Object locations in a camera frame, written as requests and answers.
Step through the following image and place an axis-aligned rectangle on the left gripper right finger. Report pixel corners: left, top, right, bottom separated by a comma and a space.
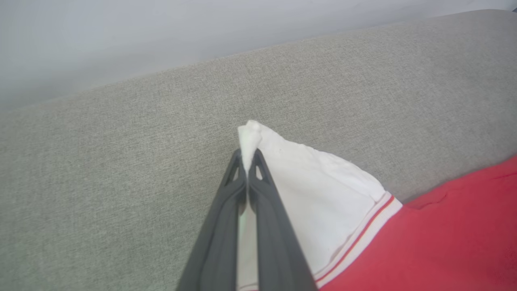
247, 148, 318, 291

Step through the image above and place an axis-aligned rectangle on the red and white basketball jersey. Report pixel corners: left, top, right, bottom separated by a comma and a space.
236, 120, 517, 291

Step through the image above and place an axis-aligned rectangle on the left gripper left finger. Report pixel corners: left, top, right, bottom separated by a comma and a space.
176, 148, 248, 291

